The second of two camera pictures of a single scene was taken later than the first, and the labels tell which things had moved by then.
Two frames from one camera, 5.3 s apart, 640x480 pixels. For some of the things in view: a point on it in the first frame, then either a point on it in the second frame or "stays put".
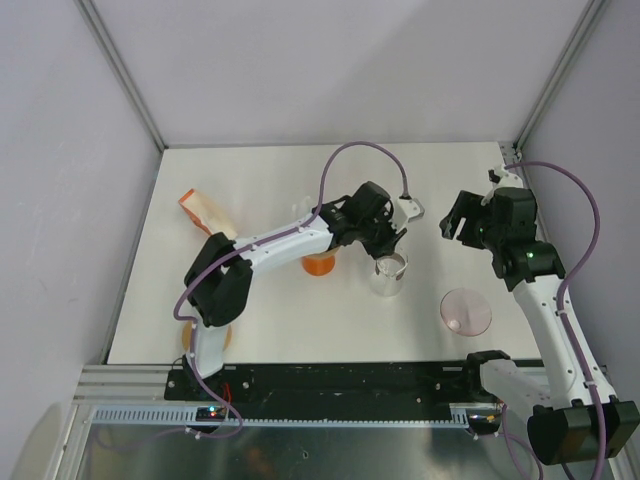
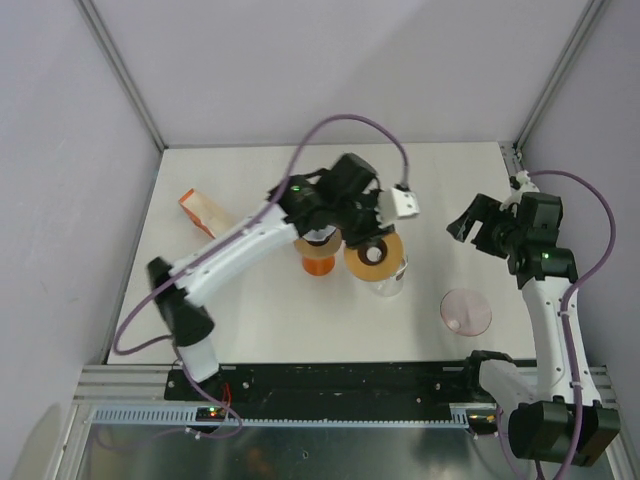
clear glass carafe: [389, 273] stays put
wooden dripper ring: [186, 336] -> [389, 266]
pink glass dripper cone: [465, 312] stays put
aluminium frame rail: [126, 384] stays put
